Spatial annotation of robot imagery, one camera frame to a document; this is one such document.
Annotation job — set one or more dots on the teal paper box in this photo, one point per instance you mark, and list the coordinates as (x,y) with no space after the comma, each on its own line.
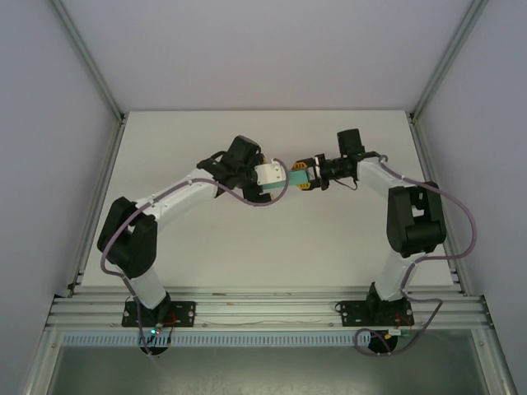
(296,177)

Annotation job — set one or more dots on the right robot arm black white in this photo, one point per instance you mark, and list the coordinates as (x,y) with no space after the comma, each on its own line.
(416,230)

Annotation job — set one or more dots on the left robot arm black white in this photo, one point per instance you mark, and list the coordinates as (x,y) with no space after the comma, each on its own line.
(127,243)

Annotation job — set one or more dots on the small board with green light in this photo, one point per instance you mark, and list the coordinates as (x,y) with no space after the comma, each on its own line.
(156,330)

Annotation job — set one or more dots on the small white connector board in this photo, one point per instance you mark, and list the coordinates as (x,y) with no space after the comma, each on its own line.
(397,332)

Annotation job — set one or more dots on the grey metal sheet panel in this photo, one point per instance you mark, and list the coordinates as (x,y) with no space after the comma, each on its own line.
(263,370)

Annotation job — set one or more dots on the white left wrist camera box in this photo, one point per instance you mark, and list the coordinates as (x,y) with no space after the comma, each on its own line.
(269,173)

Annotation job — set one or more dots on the aluminium side rail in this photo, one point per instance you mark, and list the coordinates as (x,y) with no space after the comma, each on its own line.
(108,164)
(424,164)

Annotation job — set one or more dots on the long aluminium base rail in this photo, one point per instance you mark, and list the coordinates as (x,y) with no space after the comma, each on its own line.
(263,306)

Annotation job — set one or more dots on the aluminium frame post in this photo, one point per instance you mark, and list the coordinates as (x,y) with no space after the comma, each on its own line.
(88,57)
(449,57)

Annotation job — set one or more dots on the aluminium lower frame bar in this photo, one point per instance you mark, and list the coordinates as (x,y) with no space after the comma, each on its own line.
(41,362)
(494,362)

